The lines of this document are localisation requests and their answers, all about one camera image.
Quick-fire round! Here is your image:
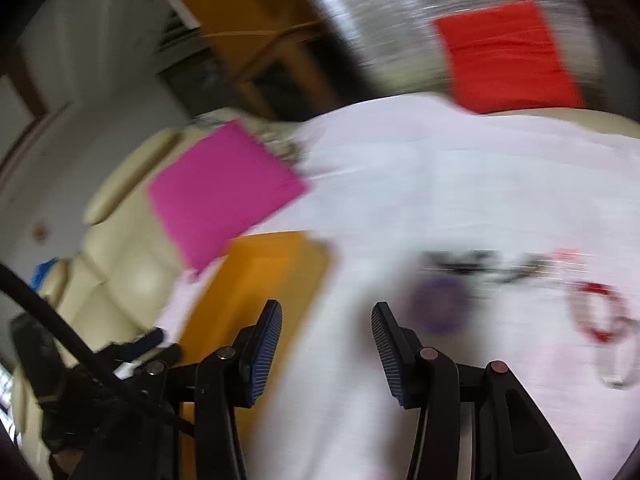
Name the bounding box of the orange cardboard box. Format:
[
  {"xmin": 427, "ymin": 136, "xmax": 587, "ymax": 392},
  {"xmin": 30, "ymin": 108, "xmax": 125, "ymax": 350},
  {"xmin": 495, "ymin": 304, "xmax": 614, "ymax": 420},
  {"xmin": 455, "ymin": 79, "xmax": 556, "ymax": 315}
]
[{"xmin": 179, "ymin": 232, "xmax": 331, "ymax": 448}]

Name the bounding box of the beige leather sofa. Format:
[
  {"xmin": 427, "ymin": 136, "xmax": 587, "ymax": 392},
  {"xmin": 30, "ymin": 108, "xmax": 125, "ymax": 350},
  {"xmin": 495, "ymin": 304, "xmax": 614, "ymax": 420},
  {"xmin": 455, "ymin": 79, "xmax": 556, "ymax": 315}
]
[{"xmin": 8, "ymin": 107, "xmax": 302, "ymax": 480}]

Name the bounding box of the pale pink towel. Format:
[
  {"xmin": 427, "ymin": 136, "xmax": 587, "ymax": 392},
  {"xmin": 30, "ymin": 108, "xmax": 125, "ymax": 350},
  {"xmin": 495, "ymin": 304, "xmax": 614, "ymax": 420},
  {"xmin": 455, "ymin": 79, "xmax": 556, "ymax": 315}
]
[{"xmin": 154, "ymin": 93, "xmax": 640, "ymax": 480}]

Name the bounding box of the pink cushion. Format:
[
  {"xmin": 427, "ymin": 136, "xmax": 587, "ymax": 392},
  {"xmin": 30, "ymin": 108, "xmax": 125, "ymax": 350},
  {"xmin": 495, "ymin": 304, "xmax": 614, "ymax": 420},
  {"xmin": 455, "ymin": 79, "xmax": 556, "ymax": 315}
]
[{"xmin": 148, "ymin": 120, "xmax": 308, "ymax": 273}]

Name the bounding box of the wooden side table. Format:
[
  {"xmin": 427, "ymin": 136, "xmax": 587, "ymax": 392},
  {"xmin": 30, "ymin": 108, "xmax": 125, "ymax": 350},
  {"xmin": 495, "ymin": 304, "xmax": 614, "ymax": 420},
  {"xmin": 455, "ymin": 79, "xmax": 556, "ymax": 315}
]
[{"xmin": 177, "ymin": 0, "xmax": 341, "ymax": 119}]

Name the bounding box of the red cushion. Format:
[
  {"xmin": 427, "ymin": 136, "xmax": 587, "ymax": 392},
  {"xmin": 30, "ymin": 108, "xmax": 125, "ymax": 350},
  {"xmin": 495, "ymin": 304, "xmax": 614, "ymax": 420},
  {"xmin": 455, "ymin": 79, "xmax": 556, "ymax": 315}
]
[{"xmin": 434, "ymin": 1, "xmax": 586, "ymax": 114}]

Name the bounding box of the silver foil insulation sheet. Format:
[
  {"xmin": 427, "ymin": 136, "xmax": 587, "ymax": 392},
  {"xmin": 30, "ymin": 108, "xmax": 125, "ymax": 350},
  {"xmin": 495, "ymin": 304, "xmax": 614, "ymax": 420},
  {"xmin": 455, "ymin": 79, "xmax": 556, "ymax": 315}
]
[{"xmin": 306, "ymin": 0, "xmax": 601, "ymax": 97}]

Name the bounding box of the purple hair tie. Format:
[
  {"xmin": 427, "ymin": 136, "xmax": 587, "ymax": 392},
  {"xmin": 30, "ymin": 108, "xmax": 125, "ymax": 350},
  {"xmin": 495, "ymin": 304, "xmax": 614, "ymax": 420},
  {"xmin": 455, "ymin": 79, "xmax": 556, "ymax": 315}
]
[{"xmin": 408, "ymin": 276, "xmax": 473, "ymax": 336}]

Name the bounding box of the black cord necklace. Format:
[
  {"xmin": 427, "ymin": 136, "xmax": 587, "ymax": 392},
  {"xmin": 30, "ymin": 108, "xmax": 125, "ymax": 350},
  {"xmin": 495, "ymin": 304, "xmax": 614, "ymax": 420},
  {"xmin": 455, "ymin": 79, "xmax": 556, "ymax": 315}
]
[{"xmin": 424, "ymin": 249, "xmax": 557, "ymax": 284}]

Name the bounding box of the red bracelet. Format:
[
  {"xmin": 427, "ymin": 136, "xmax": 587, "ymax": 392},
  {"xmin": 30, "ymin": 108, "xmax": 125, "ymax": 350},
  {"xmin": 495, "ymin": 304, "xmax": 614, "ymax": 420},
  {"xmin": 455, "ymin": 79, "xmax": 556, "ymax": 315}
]
[{"xmin": 567, "ymin": 280, "xmax": 636, "ymax": 345}]

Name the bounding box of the clear plastic ring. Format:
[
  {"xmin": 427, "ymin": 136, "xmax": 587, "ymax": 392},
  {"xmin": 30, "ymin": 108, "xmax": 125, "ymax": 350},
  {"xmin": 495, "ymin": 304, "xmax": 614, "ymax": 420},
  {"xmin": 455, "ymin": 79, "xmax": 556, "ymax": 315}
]
[{"xmin": 598, "ymin": 316, "xmax": 640, "ymax": 390}]

